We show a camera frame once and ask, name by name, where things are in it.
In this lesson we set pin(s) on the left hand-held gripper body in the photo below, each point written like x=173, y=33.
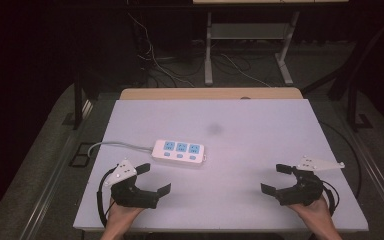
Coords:
x=131, y=196

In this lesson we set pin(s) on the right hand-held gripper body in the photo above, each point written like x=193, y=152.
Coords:
x=301, y=193

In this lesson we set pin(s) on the person's left hand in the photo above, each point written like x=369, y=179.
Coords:
x=121, y=216

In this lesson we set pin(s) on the person's right hand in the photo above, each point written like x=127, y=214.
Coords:
x=316, y=215

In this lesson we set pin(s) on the white power strip blue sockets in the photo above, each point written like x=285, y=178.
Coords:
x=180, y=154

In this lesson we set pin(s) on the black metal stand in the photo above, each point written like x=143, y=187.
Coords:
x=352, y=100
x=77, y=106

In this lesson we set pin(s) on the desk with grey metal legs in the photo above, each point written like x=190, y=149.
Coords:
x=208, y=50

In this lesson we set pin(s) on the black floor bracket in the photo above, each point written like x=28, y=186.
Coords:
x=80, y=160

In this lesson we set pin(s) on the aluminium floor rail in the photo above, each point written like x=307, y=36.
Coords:
x=48, y=193
x=378, y=181

